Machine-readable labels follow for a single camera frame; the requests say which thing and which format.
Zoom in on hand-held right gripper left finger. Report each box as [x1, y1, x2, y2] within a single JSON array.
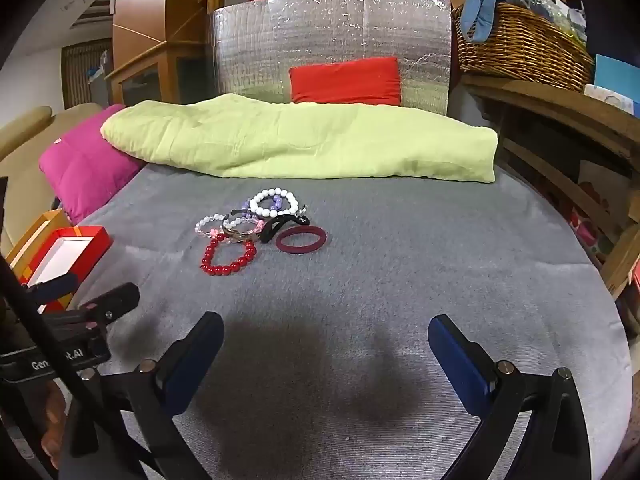
[[60, 311, 226, 480]]

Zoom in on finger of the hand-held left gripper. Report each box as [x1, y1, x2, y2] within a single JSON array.
[[42, 282, 141, 332], [27, 272, 81, 306]]

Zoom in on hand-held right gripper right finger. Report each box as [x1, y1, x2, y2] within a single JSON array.
[[428, 314, 594, 480]]

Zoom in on red jewelry box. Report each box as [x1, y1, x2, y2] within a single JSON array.
[[22, 226, 114, 312]]

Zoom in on red bead bracelet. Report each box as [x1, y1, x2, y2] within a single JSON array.
[[200, 238, 259, 277]]

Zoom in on clear and pink bead bracelet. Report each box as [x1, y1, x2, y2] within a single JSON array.
[[195, 212, 236, 244]]

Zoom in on small pink bead bracelet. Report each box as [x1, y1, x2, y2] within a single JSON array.
[[224, 209, 265, 235]]

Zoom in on black hair tie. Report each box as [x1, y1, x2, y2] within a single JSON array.
[[259, 205, 312, 244]]

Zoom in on white bead bracelet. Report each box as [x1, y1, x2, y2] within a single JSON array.
[[248, 188, 287, 219]]

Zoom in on maroon bangle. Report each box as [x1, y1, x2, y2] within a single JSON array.
[[275, 226, 329, 255]]

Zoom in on purple bead bracelet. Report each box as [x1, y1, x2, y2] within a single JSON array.
[[240, 194, 287, 217]]

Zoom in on person's left hand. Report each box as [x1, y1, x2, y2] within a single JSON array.
[[40, 385, 69, 470]]

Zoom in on orange box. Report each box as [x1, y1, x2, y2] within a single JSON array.
[[5, 208, 72, 281]]

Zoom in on pink pillow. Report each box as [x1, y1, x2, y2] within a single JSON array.
[[39, 104, 147, 226]]

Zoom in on grey bed cover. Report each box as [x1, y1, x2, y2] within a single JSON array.
[[65, 162, 632, 480]]

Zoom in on beige sofa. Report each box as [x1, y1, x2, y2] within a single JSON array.
[[0, 102, 107, 257]]

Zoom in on light green pillow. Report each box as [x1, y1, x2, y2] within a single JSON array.
[[100, 94, 499, 185]]

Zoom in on wooden shelf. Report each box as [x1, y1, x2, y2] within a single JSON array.
[[460, 75, 640, 303]]

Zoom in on wooden cabinet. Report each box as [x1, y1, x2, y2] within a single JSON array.
[[105, 0, 217, 107]]

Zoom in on red cushion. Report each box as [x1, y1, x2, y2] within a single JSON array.
[[288, 56, 404, 108]]

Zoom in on wicker basket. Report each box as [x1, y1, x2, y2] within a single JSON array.
[[451, 2, 596, 94]]

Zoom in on teal paper box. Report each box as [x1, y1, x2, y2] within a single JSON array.
[[594, 54, 640, 117]]

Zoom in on blue cloth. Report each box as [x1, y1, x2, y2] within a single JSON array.
[[460, 0, 524, 44]]

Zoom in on clear plastic bag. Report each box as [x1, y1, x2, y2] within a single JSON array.
[[500, 0, 587, 37]]

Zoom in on black cable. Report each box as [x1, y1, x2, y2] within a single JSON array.
[[0, 250, 117, 480]]

